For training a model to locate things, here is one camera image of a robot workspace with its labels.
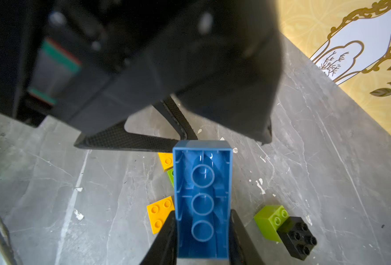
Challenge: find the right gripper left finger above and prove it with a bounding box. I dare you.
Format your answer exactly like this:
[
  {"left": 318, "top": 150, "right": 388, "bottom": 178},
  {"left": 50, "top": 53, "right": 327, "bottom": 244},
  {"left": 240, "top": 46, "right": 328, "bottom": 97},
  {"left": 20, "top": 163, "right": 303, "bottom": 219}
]
[{"left": 140, "top": 210, "right": 177, "bottom": 265}]

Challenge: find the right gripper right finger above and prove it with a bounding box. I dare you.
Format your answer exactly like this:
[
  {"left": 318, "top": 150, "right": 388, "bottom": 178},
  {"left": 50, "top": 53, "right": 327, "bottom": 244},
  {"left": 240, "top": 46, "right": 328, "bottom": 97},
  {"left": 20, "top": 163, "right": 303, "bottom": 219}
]
[{"left": 229, "top": 209, "right": 265, "bottom": 265}]

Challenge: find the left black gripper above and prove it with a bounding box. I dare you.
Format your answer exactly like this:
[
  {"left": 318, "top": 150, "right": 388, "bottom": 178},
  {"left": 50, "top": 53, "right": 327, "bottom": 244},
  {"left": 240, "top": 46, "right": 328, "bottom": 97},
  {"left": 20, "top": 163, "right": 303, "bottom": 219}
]
[{"left": 0, "top": 1, "right": 282, "bottom": 152}]

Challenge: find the green lego brick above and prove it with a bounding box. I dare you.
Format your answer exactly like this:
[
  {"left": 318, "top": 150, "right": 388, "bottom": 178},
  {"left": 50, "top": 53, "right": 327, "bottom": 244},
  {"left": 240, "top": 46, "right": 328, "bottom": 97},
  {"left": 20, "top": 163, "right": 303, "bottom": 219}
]
[
  {"left": 167, "top": 168, "right": 174, "bottom": 187},
  {"left": 254, "top": 205, "right": 289, "bottom": 243}
]

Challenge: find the yellow lego brick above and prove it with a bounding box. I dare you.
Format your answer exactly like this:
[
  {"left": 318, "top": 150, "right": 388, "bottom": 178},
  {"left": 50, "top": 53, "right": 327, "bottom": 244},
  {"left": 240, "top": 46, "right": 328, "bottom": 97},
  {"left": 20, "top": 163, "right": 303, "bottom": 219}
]
[
  {"left": 158, "top": 152, "right": 173, "bottom": 172},
  {"left": 147, "top": 196, "right": 175, "bottom": 234}
]

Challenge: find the black lego brick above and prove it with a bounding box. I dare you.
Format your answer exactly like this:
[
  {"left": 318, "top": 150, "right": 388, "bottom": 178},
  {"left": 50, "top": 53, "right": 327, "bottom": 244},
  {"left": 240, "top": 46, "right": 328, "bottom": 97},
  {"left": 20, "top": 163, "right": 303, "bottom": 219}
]
[{"left": 277, "top": 216, "right": 318, "bottom": 261}]

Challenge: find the blue long lego brick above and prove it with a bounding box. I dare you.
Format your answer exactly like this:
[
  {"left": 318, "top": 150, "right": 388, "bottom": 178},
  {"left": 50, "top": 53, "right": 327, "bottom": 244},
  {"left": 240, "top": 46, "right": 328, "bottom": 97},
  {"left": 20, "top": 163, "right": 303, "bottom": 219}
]
[{"left": 173, "top": 140, "right": 233, "bottom": 259}]

